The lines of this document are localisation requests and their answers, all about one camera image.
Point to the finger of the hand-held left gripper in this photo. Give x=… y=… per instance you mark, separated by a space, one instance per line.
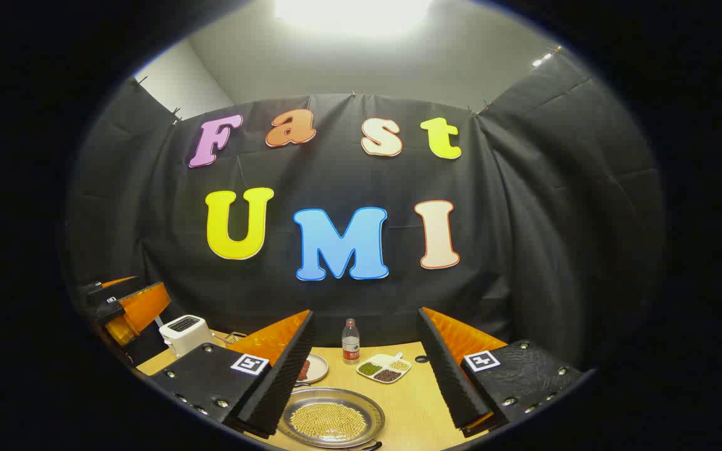
x=107 y=289
x=141 y=307

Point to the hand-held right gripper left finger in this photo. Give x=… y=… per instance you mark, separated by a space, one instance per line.
x=286 y=376

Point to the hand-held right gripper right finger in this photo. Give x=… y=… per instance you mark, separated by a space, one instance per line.
x=445 y=369

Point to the brown meat patty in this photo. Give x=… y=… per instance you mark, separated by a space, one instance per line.
x=304 y=369

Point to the white round plate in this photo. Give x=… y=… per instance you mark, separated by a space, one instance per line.
x=318 y=369

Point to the small pile of yellow beans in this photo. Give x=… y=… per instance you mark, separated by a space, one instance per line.
x=399 y=364

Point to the white toaster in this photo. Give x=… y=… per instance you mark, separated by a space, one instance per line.
x=184 y=335

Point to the white divided dish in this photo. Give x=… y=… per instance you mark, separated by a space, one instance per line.
x=392 y=366

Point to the pile of dark red beans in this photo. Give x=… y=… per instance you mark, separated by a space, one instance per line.
x=387 y=375

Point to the pile of soybeans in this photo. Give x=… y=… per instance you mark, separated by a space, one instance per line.
x=329 y=421

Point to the clear plastic water bottle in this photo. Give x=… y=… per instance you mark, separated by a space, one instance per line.
x=350 y=344

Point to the pile of green mung beans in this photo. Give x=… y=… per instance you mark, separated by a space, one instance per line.
x=369 y=368

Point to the ceiling light panel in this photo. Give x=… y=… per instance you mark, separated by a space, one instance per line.
x=351 y=12

